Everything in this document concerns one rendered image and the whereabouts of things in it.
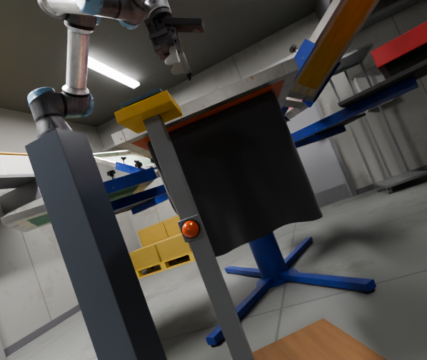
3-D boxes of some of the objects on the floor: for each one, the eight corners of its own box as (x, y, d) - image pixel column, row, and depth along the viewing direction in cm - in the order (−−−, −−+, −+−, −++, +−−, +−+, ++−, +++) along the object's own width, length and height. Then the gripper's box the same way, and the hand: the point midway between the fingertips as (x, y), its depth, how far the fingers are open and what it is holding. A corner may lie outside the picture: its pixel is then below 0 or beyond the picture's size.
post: (368, 552, 55) (180, 71, 62) (253, 583, 57) (83, 112, 64) (333, 450, 77) (197, 102, 84) (251, 475, 79) (124, 132, 86)
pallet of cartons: (157, 265, 566) (143, 228, 572) (216, 244, 532) (201, 206, 538) (132, 282, 483) (116, 238, 488) (200, 258, 449) (183, 212, 454)
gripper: (151, 33, 102) (173, 91, 100) (138, 11, 89) (163, 78, 88) (175, 22, 101) (198, 81, 99) (165, -2, 88) (191, 66, 87)
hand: (188, 72), depth 93 cm, fingers open, 5 cm apart
